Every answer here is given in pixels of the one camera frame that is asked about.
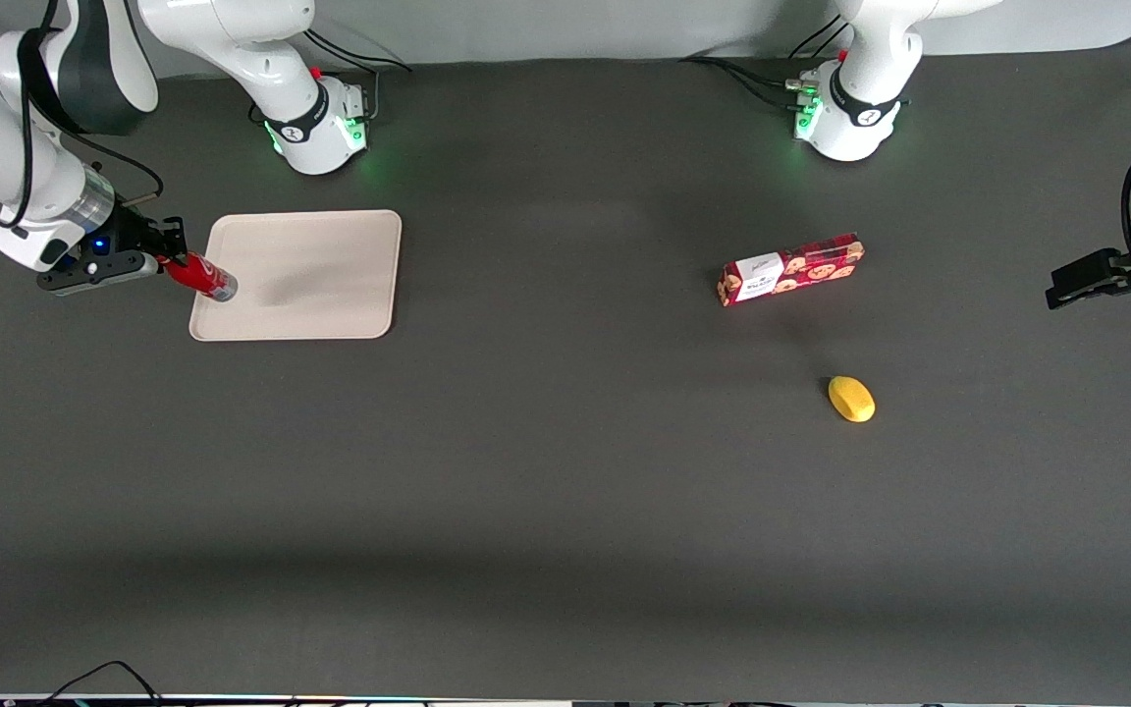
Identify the red cookie box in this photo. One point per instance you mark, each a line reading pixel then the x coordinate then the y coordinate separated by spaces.
pixel 791 270

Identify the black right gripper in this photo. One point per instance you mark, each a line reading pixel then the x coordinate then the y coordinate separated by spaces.
pixel 136 234

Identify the red soda can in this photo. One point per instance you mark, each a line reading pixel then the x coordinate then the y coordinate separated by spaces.
pixel 207 279

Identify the yellow lemon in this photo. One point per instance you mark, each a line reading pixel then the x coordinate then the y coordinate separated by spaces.
pixel 851 399

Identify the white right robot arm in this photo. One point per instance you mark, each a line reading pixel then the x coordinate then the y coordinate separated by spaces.
pixel 232 39

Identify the white rectangular plastic tray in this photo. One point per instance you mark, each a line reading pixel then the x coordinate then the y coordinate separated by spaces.
pixel 320 275

